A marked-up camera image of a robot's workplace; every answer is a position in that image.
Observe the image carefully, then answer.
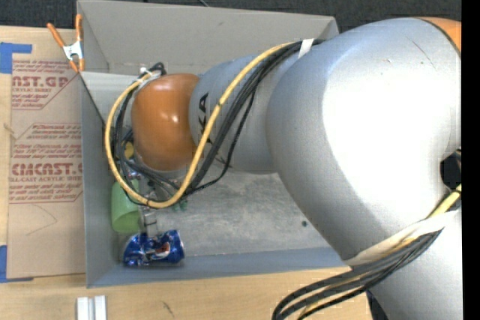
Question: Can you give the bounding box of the brown cardboard board red print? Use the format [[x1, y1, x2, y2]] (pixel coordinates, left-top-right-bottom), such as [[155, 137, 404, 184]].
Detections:
[[0, 25, 88, 284]]

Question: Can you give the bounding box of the light green cup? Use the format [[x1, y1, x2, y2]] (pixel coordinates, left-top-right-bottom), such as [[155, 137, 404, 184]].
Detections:
[[110, 181, 146, 235]]

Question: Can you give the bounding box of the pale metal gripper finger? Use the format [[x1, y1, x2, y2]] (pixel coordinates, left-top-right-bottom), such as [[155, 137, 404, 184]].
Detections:
[[142, 208, 159, 238]]

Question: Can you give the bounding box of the grey metal bin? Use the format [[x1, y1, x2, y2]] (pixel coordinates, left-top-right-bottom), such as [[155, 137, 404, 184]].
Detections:
[[76, 0, 354, 289]]

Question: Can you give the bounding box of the crushed blue drink can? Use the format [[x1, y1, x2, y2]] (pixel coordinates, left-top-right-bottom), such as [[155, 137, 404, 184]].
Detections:
[[122, 229, 186, 268]]

